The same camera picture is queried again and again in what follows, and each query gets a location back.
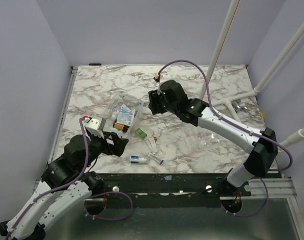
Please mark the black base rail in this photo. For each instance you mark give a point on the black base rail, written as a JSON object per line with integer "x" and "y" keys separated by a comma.
{"x": 155, "y": 191}

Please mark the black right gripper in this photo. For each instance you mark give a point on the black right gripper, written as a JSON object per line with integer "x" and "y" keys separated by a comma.
{"x": 155, "y": 100}

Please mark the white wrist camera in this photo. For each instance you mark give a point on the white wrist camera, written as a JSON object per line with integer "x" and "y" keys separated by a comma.
{"x": 95, "y": 126}
{"x": 160, "y": 77}

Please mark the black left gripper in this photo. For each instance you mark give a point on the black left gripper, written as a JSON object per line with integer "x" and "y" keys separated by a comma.
{"x": 118, "y": 148}

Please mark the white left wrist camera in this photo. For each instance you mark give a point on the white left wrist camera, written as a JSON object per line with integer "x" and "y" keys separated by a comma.
{"x": 95, "y": 126}

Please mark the amber bottle orange cap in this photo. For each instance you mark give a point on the amber bottle orange cap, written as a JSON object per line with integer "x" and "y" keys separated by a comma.
{"x": 120, "y": 126}

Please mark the small blue white tube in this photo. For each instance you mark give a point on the small blue white tube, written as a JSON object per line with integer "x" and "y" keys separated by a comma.
{"x": 156, "y": 159}

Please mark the small green medicine carton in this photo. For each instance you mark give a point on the small green medicine carton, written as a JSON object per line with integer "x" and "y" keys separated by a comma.
{"x": 140, "y": 133}

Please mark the white plastic bottle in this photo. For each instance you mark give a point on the white plastic bottle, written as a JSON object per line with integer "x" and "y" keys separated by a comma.
{"x": 114, "y": 115}

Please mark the white paper sachets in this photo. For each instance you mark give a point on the white paper sachets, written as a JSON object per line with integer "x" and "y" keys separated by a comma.
{"x": 155, "y": 150}

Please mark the blue white gauze dressing pack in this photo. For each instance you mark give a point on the blue white gauze dressing pack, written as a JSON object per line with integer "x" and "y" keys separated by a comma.
{"x": 126, "y": 115}

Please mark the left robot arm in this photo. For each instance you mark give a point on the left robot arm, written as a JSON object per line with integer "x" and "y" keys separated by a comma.
{"x": 64, "y": 183}

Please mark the white pvc pipe frame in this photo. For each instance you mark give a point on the white pvc pipe frame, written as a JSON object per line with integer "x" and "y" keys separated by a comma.
{"x": 277, "y": 73}

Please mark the white gauze roll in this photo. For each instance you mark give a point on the white gauze roll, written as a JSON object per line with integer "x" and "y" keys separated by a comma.
{"x": 138, "y": 160}

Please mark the clear plastic medicine box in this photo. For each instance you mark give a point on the clear plastic medicine box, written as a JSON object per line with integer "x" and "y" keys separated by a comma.
{"x": 115, "y": 103}

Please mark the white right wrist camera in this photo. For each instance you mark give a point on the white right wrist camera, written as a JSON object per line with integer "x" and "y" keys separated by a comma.
{"x": 160, "y": 77}

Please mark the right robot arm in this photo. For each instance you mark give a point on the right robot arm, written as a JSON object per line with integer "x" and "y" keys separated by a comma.
{"x": 260, "y": 145}

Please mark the metal clamp on pipe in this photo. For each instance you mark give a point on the metal clamp on pipe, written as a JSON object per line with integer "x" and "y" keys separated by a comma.
{"x": 238, "y": 107}

